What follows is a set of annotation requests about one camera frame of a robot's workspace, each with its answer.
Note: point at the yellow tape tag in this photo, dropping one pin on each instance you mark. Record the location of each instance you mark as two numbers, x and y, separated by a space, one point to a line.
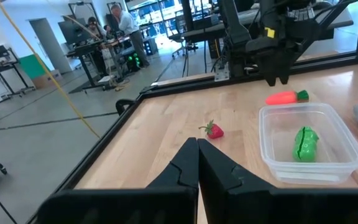
269 32

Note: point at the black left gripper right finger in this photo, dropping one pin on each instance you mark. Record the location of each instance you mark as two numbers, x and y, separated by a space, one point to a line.
222 180

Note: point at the black long desk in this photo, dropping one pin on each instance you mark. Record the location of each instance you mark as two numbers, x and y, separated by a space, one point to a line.
204 32

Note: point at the computer tower with green lights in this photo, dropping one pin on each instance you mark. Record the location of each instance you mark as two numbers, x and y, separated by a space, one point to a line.
134 60

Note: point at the black office desk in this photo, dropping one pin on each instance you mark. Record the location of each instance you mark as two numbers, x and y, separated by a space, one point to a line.
85 49

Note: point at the silver metal bracket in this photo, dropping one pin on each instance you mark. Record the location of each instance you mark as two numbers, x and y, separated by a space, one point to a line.
222 73

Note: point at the orange toy carrot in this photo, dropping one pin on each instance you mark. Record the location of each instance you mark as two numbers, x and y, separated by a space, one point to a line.
281 98

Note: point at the red toy strawberry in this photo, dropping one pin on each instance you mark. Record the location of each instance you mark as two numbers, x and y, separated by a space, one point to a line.
215 132

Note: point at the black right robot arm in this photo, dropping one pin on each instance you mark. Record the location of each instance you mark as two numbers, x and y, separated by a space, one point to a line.
233 28

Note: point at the black table frame rail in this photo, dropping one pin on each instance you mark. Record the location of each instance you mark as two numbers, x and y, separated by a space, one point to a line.
100 147

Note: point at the green toy pepper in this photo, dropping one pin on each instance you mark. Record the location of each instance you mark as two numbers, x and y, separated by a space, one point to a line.
306 146

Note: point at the clear plastic tupperware container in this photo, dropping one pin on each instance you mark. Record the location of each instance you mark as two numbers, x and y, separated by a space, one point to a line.
346 146

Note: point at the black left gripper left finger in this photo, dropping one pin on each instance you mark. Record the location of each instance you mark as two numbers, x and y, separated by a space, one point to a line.
179 174

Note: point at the person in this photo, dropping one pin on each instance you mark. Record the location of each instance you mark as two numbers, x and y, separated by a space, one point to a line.
95 29
129 28

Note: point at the black desk monitor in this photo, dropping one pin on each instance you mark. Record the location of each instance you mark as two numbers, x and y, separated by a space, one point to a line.
73 31

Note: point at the brown cardboard box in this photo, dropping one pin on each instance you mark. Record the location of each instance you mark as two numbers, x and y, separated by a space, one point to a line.
45 79

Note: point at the grey door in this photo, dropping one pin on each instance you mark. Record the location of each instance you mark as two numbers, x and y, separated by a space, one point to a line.
50 46

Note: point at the black office chair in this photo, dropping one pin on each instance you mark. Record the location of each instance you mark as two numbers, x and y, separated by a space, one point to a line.
179 34

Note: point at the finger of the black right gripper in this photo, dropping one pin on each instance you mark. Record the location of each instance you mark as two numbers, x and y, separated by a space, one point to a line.
269 68
285 68

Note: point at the green wall panel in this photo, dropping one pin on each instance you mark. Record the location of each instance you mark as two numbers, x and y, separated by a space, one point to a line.
33 67

